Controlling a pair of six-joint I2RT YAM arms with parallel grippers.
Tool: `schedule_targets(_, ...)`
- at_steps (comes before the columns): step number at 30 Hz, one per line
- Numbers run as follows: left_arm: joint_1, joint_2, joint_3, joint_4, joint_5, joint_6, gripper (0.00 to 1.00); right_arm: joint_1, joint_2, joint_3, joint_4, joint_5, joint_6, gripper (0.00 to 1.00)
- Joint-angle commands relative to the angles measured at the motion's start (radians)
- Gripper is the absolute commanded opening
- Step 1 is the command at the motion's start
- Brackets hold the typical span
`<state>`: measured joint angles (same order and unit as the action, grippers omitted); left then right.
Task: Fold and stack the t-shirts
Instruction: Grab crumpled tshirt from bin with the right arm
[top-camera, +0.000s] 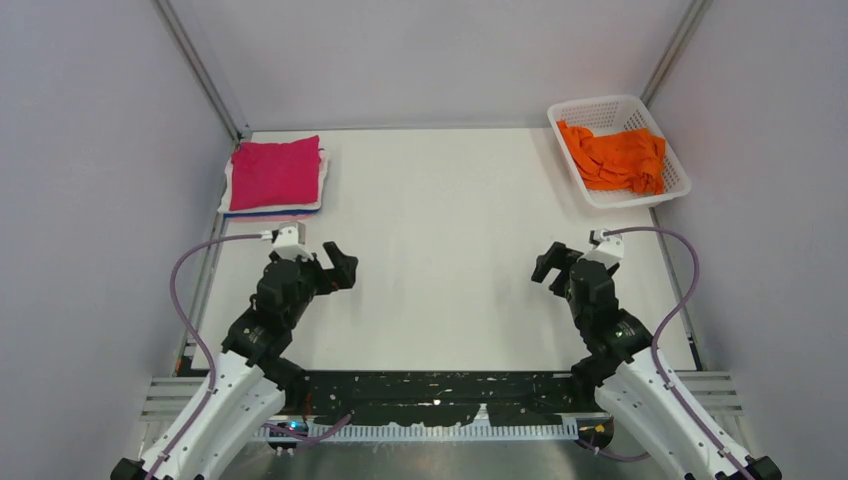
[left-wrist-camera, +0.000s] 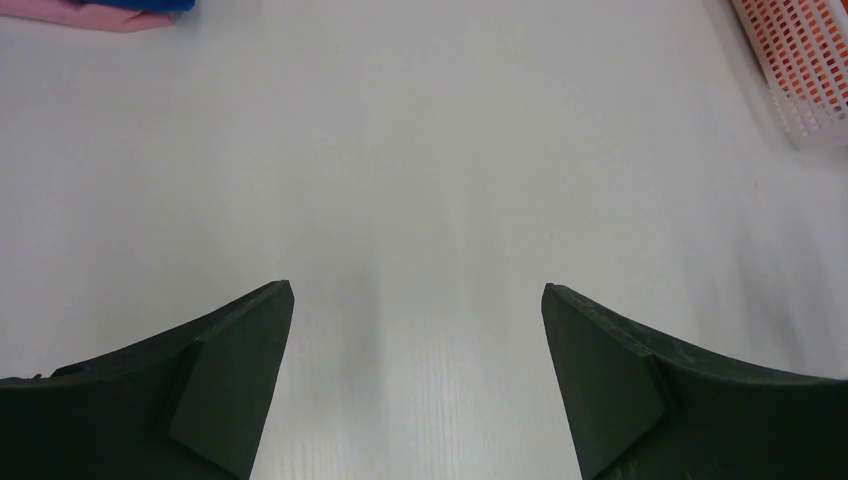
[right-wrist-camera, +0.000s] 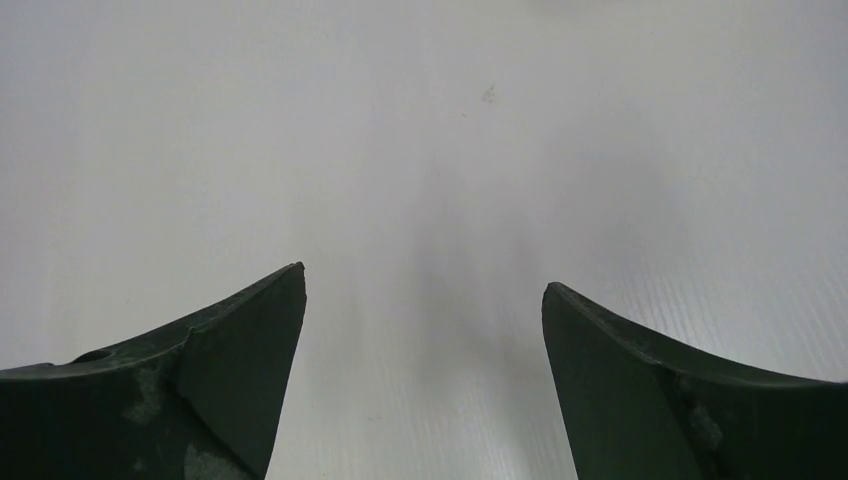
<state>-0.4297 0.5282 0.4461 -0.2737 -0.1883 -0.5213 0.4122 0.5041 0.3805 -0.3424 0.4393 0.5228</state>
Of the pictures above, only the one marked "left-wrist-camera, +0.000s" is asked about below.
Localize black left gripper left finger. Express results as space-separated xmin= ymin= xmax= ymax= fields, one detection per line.
xmin=1 ymin=280 xmax=295 ymax=479

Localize pink folded t shirt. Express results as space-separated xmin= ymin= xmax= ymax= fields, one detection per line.
xmin=1 ymin=0 xmax=174 ymax=33

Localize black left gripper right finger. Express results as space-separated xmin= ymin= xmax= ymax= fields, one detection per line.
xmin=541 ymin=284 xmax=847 ymax=479

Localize white plastic laundry basket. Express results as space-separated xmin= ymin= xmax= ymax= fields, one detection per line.
xmin=732 ymin=0 xmax=847 ymax=149

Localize blue folded t shirt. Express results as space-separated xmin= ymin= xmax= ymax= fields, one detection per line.
xmin=85 ymin=0 xmax=196 ymax=13

